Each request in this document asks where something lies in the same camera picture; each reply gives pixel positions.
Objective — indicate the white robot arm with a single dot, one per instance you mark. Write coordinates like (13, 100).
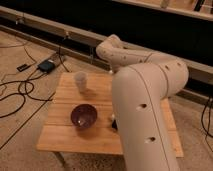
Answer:
(141, 80)

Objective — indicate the purple ceramic bowl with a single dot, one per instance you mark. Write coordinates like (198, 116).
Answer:
(83, 116)

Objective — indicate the black smartphone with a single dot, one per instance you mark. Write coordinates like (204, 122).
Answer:
(114, 125)

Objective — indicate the black power adapter box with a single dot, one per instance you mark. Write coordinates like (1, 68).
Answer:
(46, 66)

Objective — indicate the small black device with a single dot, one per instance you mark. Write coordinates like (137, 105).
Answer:
(23, 67)

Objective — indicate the long wooden beam rail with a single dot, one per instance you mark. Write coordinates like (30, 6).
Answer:
(197, 70)

